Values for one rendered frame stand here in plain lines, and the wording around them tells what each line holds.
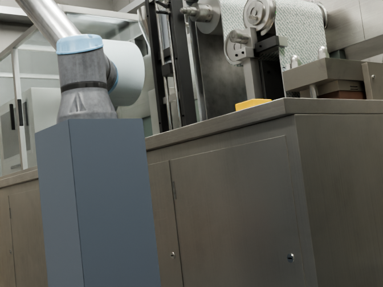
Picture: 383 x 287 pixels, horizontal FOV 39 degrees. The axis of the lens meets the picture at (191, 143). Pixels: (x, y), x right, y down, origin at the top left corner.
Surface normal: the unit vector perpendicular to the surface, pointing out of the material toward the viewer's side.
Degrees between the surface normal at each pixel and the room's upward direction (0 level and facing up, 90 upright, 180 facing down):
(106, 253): 90
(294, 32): 90
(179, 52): 90
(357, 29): 90
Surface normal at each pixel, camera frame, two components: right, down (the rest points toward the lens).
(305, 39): 0.60, -0.15
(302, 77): -0.79, 0.04
